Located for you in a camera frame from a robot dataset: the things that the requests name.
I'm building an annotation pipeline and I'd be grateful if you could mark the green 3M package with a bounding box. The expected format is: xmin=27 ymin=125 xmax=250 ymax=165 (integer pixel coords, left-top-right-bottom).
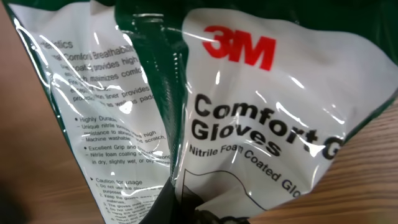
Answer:
xmin=4 ymin=0 xmax=397 ymax=223

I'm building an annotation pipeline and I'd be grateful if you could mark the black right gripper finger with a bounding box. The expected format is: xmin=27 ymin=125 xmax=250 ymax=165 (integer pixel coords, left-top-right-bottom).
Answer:
xmin=139 ymin=179 xmax=183 ymax=224

